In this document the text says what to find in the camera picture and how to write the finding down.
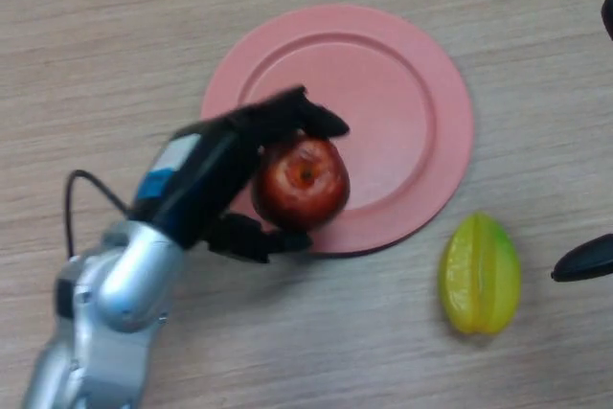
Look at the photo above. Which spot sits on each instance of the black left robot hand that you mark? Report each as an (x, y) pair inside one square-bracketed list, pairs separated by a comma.
[(206, 169)]

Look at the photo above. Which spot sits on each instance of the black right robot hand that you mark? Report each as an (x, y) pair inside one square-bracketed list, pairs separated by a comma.
[(586, 260)]

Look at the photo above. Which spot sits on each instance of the red apple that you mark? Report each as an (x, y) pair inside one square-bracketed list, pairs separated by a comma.
[(306, 188)]

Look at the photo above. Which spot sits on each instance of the pink round plate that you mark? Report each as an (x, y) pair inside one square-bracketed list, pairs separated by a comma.
[(392, 107)]

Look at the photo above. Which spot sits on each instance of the yellow green starfruit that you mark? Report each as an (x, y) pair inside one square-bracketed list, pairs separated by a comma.
[(481, 279)]

